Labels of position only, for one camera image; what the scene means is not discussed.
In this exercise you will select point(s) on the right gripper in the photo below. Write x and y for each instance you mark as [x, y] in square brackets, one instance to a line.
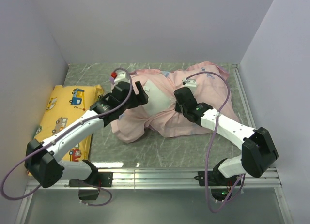
[177, 108]

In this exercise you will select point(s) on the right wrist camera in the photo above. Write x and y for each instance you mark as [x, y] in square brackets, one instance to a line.
[189, 83]

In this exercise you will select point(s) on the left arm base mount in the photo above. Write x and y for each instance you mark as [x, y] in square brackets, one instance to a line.
[90, 188]

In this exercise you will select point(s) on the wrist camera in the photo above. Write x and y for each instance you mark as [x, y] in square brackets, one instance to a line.
[117, 77]
[189, 83]

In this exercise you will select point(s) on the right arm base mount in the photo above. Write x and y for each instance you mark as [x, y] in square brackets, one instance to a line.
[219, 185]

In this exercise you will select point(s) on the purple princess pillowcase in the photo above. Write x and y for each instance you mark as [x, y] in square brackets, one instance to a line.
[168, 93]

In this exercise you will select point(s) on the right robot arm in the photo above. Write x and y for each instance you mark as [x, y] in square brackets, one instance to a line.
[258, 151]

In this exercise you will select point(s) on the aluminium front rail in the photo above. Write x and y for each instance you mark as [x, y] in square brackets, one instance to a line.
[177, 178]

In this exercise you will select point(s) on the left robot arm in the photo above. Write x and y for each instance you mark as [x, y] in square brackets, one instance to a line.
[44, 159]

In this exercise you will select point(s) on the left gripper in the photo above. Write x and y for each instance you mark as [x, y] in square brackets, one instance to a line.
[140, 98]

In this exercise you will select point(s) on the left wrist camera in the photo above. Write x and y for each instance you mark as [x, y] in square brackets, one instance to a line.
[117, 77]

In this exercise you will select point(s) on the white pillow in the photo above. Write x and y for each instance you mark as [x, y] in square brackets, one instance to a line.
[157, 100]

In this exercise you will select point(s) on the yellow car-print pillow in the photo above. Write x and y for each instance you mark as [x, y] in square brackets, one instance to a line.
[66, 105]

